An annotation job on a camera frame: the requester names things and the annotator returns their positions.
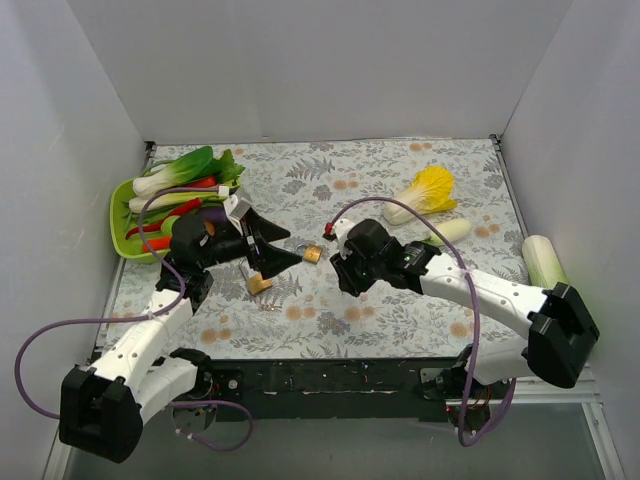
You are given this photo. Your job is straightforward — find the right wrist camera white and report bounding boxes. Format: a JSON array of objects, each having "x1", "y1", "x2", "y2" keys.
[{"x1": 322, "y1": 218, "x2": 355, "y2": 245}]

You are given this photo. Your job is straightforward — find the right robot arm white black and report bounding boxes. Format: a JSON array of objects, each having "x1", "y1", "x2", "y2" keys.
[{"x1": 326, "y1": 219, "x2": 599, "y2": 398}]

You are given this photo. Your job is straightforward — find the orange carrot toy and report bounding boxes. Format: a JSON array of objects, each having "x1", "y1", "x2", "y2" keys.
[{"x1": 142, "y1": 236, "x2": 172, "y2": 253}]

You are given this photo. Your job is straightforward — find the green plastic tray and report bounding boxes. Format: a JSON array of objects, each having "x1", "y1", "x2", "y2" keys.
[{"x1": 109, "y1": 176, "x2": 248, "y2": 265}]

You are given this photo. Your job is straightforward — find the celery stalk toy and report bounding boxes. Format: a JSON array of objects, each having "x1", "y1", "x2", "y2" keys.
[{"x1": 128, "y1": 185, "x2": 232, "y2": 214}]

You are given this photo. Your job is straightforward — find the purple eggplant toy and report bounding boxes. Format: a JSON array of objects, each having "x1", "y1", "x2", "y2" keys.
[{"x1": 197, "y1": 207, "x2": 227, "y2": 225}]

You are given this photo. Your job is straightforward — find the floral tablecloth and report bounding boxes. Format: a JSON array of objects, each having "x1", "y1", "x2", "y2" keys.
[{"x1": 97, "y1": 138, "x2": 561, "y2": 360}]

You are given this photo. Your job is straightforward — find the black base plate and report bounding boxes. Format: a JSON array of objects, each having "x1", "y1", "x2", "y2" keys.
[{"x1": 154, "y1": 357, "x2": 494, "y2": 424}]

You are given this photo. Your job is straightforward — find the green lettuce leaf toy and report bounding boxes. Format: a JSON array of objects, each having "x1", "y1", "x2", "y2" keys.
[{"x1": 206, "y1": 149, "x2": 245, "y2": 193}]

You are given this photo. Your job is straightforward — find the large green white cabbage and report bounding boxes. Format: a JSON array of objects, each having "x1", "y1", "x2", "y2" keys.
[{"x1": 522, "y1": 235, "x2": 570, "y2": 289}]

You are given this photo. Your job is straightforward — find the brass keys on cloth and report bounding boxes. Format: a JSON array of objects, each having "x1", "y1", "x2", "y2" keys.
[{"x1": 255, "y1": 299, "x2": 282, "y2": 312}]

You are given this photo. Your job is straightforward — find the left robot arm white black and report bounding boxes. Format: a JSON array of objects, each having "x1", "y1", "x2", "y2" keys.
[{"x1": 59, "y1": 210, "x2": 302, "y2": 463}]

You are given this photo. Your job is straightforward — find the small brass padlock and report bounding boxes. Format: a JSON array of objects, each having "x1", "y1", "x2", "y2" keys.
[{"x1": 295, "y1": 244, "x2": 323, "y2": 265}]

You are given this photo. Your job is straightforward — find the green apple toy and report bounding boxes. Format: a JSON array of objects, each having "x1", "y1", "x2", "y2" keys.
[{"x1": 160, "y1": 215, "x2": 180, "y2": 237}]

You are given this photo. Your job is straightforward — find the bok choy toy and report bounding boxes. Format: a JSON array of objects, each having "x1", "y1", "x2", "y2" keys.
[{"x1": 132, "y1": 146, "x2": 213, "y2": 198}]

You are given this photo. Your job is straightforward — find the red chili pepper toy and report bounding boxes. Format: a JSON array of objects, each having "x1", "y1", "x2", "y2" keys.
[{"x1": 143, "y1": 198, "x2": 203, "y2": 237}]

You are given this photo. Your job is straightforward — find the white radish toy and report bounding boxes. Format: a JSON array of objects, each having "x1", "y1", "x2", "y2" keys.
[{"x1": 422, "y1": 218, "x2": 472, "y2": 247}]

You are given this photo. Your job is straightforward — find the large brass padlock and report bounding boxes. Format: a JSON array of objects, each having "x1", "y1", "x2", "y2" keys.
[{"x1": 238, "y1": 264, "x2": 272, "y2": 296}]

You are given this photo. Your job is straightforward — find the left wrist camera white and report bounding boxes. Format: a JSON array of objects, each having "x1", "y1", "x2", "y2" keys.
[{"x1": 223, "y1": 194, "x2": 252, "y2": 221}]

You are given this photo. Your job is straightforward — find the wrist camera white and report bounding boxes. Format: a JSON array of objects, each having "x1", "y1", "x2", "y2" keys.
[
  {"x1": 322, "y1": 218, "x2": 355, "y2": 245},
  {"x1": 223, "y1": 194, "x2": 252, "y2": 221}
]

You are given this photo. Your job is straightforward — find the yellow napa cabbage toy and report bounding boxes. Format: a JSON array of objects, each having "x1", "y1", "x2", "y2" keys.
[{"x1": 394, "y1": 165, "x2": 457, "y2": 215}]

